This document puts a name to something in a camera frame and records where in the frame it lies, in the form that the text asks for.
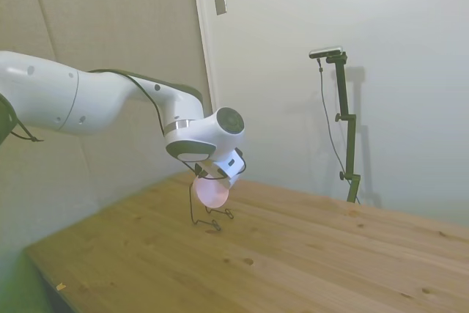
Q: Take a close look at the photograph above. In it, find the black wire dish rack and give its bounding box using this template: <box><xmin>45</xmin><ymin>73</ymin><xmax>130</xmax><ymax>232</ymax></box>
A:
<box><xmin>188</xmin><ymin>180</ymin><xmax>236</xmax><ymax>234</ymax></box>

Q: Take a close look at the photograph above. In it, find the pink plastic bowl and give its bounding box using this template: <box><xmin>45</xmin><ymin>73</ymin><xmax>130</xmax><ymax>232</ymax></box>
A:
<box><xmin>192</xmin><ymin>176</ymin><xmax>232</xmax><ymax>209</ymax></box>

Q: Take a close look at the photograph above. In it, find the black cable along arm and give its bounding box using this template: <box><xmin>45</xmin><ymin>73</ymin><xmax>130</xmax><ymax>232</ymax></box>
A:
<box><xmin>0</xmin><ymin>68</ymin><xmax>166</xmax><ymax>144</ymax></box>

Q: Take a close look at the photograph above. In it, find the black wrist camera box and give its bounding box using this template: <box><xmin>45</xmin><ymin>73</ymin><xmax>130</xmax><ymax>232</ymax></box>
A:
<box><xmin>194</xmin><ymin>162</ymin><xmax>223</xmax><ymax>181</ymax></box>

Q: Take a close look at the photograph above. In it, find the grey exterior camera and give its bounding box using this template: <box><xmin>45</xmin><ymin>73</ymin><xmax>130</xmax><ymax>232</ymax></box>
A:
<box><xmin>308</xmin><ymin>45</ymin><xmax>344</xmax><ymax>60</ymax></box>

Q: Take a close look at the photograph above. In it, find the dark green camera stand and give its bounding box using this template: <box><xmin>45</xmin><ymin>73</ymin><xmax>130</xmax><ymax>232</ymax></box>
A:
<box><xmin>325</xmin><ymin>52</ymin><xmax>362</xmax><ymax>204</ymax></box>

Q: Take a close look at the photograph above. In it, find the white door frame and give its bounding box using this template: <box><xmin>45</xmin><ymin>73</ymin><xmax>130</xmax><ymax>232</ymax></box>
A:
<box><xmin>189</xmin><ymin>0</ymin><xmax>221</xmax><ymax>115</ymax></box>

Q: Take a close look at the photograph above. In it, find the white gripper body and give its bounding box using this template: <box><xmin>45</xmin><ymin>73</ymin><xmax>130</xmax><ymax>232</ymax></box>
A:
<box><xmin>210</xmin><ymin>147</ymin><xmax>247</xmax><ymax>189</ymax></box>

